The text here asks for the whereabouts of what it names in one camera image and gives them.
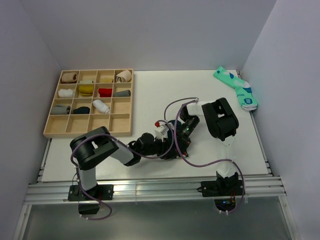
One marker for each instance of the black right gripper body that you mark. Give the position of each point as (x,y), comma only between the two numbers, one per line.
(187,129)

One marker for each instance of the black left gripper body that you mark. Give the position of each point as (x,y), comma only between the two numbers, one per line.
(158,147)

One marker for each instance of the white sock black stripes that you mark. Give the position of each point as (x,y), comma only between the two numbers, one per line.
(101,107)

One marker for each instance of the dark green reindeer sock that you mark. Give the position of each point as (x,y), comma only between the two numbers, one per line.
(171,124)

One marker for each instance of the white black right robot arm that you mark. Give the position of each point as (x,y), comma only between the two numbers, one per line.
(222,125)

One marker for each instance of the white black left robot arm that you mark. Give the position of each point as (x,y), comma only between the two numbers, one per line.
(92,148)

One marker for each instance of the dark grey rolled sock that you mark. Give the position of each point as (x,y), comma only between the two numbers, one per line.
(124,93)

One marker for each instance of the mint green patterned sock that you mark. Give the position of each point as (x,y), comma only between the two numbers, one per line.
(242,88)

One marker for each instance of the red rolled sock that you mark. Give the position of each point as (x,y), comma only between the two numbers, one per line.
(105,92)

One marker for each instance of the cream brown rolled sock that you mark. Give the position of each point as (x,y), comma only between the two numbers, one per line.
(123,77)

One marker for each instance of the dark navy rolled sock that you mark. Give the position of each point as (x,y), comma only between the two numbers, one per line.
(83,110)

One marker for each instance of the wooden compartment tray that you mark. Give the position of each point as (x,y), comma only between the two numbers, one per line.
(118,121)

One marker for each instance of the mustard yellow rolled sock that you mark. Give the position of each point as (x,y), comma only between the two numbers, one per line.
(86,90)

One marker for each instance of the pale green rolled sock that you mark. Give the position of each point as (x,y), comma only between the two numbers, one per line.
(86,81)

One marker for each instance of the white rolled sock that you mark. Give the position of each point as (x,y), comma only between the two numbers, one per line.
(66,93)

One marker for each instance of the beige rolled sock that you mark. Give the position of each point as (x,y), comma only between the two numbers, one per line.
(69,77)

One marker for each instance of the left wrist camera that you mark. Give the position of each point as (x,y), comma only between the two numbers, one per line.
(161,130)

